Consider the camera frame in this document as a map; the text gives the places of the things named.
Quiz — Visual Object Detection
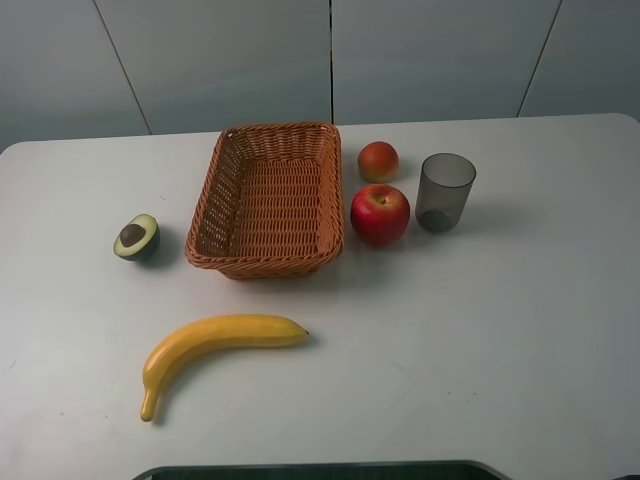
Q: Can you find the orange-red peach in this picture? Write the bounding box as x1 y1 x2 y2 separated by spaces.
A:
357 141 399 183

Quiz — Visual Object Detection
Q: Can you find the brown wicker basket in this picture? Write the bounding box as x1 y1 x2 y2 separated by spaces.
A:
185 122 345 280

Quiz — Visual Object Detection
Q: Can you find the red apple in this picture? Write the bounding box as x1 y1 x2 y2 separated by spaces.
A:
350 184 410 247

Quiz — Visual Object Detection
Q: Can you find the grey translucent plastic cup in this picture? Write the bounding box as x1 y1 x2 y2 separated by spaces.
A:
415 153 477 233

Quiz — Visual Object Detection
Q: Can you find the halved avocado with pit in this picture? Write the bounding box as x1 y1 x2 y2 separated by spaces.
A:
113 214 160 262

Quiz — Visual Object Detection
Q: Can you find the yellow banana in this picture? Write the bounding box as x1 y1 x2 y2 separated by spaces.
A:
140 314 309 422

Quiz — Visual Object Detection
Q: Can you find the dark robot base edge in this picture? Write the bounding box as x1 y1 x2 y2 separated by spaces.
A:
135 460 508 479

